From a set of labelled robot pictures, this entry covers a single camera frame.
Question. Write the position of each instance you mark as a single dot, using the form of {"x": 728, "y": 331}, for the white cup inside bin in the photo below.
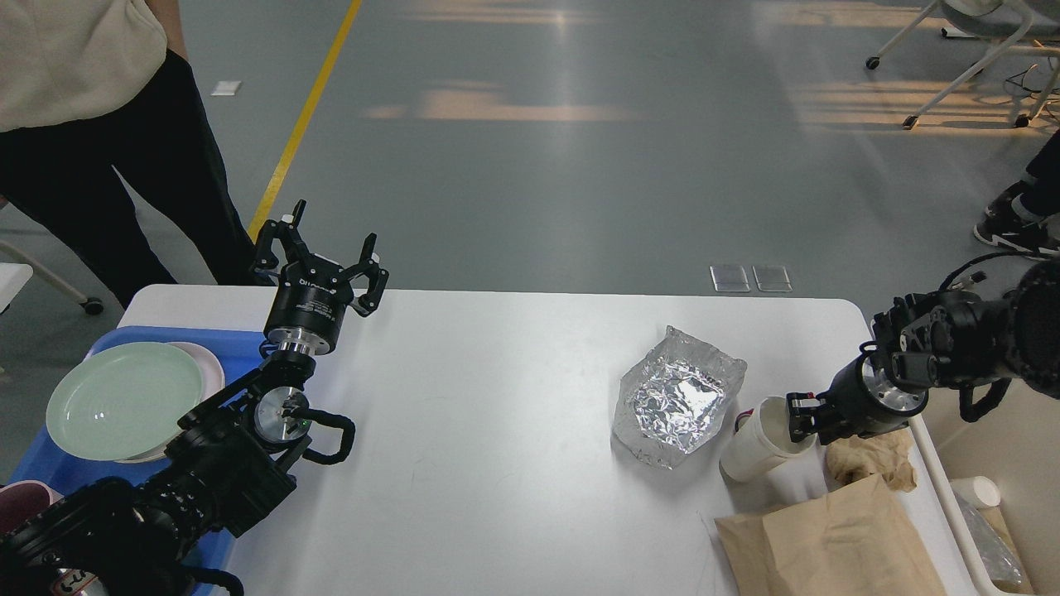
{"x": 978, "y": 491}

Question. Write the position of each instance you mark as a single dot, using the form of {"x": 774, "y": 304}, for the white paper cup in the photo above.
{"x": 762, "y": 441}

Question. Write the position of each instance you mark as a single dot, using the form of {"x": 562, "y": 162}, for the walking person in black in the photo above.
{"x": 98, "y": 100}

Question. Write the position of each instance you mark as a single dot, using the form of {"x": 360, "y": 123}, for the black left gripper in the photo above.
{"x": 311, "y": 301}

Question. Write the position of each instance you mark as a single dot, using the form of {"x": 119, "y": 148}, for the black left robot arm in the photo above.
{"x": 229, "y": 462}

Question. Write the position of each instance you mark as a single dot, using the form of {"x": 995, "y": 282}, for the crumpled brown paper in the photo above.
{"x": 849, "y": 460}

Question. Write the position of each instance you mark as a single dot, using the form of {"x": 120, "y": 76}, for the pink plate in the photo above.
{"x": 212, "y": 380}

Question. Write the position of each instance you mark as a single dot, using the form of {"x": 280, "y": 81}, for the brown paper bag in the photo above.
{"x": 857, "y": 540}

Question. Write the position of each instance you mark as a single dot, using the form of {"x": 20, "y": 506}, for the light green plate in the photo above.
{"x": 123, "y": 401}

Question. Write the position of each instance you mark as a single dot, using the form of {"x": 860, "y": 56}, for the grey office chair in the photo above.
{"x": 91, "y": 305}

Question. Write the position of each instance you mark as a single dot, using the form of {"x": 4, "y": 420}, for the white plastic bin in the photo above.
{"x": 1017, "y": 447}

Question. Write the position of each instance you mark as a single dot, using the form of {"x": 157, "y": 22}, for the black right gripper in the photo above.
{"x": 861, "y": 401}

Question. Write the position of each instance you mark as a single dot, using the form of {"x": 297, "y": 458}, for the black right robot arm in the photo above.
{"x": 949, "y": 338}

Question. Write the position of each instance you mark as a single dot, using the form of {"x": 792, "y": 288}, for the pink mug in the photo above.
{"x": 21, "y": 501}

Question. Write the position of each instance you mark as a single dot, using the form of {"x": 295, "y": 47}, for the seated person black sneakers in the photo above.
{"x": 1024, "y": 217}

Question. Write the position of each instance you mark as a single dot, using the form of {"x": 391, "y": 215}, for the metal floor socket plates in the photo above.
{"x": 728, "y": 278}

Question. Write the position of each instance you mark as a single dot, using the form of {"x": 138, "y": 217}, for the foil bag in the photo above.
{"x": 675, "y": 399}

